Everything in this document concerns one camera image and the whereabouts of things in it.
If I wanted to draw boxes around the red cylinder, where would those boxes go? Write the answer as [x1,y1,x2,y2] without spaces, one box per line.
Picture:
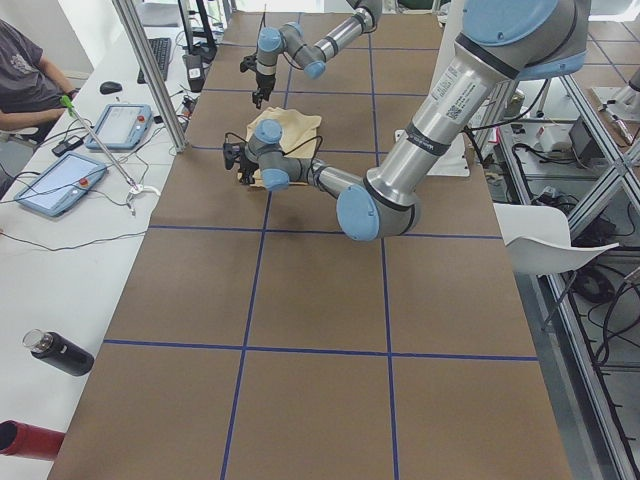
[1,420,65,461]

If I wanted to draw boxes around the black water bottle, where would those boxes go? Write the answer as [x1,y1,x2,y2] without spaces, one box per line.
[22,329,94,377]

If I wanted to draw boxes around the cream long-sleeve printed shirt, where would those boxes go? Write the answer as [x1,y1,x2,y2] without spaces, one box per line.
[245,107,322,191]

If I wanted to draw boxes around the far blue teach pendant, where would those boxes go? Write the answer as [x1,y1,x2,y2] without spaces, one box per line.
[93,103,153,151]

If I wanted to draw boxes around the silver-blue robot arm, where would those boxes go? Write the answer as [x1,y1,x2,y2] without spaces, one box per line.
[240,0,383,109]
[223,0,591,241]

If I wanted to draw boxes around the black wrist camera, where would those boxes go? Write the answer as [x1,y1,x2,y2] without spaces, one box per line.
[240,55,257,73]
[223,141,246,170]

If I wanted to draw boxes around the blue teach pendant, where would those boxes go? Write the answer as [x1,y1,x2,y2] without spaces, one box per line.
[14,152,107,217]
[93,103,153,151]

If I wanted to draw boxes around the metal rod green tip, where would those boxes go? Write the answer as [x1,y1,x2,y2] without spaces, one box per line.
[61,95,161,216]

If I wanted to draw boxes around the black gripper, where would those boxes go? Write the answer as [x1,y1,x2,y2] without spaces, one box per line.
[237,147,259,185]
[252,72,276,109]

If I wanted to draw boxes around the near blue teach pendant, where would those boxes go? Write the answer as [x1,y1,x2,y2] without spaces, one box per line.
[14,152,107,217]

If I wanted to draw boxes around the aluminium frame post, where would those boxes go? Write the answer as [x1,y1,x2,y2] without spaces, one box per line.
[112,0,187,153]

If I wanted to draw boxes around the white plastic chair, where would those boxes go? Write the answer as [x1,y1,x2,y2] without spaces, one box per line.
[493,203,619,275]

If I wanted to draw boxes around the black computer mouse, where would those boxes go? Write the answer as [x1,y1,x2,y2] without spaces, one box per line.
[99,81,123,95]

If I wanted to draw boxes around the seated person grey shirt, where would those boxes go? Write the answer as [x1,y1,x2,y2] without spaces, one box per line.
[1,21,79,142]

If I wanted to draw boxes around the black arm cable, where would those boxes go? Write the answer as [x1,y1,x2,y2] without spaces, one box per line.
[223,130,326,171]

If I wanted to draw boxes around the black keyboard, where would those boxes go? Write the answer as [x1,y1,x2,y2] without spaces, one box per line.
[144,37,172,81]

